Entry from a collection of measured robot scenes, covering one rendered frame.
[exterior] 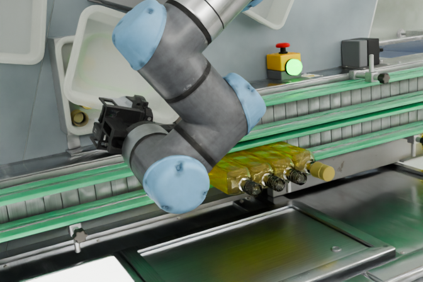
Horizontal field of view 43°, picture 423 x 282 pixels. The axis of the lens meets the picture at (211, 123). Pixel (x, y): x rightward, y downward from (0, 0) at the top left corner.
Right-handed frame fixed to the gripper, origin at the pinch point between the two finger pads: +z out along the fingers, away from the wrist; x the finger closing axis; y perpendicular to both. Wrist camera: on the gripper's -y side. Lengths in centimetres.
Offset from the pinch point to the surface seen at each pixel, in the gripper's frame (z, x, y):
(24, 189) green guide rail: 16.3, 24.7, 10.5
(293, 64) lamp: 29, -12, -55
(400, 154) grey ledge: 23, 7, -100
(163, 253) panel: 2.0, 30.7, -17.5
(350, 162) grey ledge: 22, 12, -80
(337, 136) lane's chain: 23, 5, -73
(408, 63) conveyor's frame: 28, -20, -95
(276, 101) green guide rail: 16.0, -3.5, -43.6
